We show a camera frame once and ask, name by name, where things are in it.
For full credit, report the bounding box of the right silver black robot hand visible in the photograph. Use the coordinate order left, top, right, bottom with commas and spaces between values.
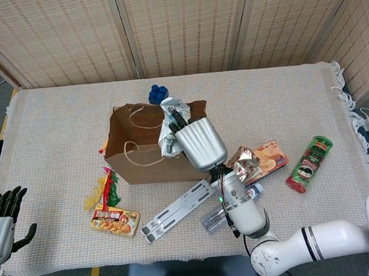
167, 105, 230, 175

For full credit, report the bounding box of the plastic bag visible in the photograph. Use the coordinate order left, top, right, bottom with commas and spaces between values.
154, 95, 196, 160

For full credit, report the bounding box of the shiny brown foil packet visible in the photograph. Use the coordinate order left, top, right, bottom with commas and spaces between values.
225, 144, 263, 187

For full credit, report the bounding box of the blue-orange cookie box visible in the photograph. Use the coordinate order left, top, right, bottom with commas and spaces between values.
227, 138, 292, 188

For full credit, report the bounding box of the clear plastic bottle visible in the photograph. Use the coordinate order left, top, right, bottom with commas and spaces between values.
197, 182, 267, 236

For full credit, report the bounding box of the green chips can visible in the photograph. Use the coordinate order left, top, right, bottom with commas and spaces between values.
281, 134, 338, 196

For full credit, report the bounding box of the brown paper shopping bag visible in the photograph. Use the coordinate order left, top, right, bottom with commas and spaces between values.
100, 97, 214, 188

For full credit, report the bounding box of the yellow curry box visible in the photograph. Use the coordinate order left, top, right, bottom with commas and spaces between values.
89, 203, 143, 241

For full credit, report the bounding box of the grey folding laptop stand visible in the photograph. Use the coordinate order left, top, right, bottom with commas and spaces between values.
136, 178, 220, 245

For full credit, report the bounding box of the blue toy brick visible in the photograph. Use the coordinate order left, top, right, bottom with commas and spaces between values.
147, 83, 170, 106

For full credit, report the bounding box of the yellow rubber chicken toy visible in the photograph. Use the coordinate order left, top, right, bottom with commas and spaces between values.
95, 138, 111, 156

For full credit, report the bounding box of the colourful feather toy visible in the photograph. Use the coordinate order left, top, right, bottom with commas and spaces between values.
79, 165, 123, 212

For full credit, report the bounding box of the woven folding screen panel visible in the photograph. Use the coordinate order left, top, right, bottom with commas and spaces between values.
227, 0, 369, 71
114, 0, 259, 82
0, 0, 137, 93
305, 0, 369, 105

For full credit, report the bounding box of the beige woven tablecloth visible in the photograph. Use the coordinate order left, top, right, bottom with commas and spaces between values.
0, 57, 369, 276

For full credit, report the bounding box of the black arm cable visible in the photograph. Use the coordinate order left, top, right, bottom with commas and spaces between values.
242, 233, 253, 257

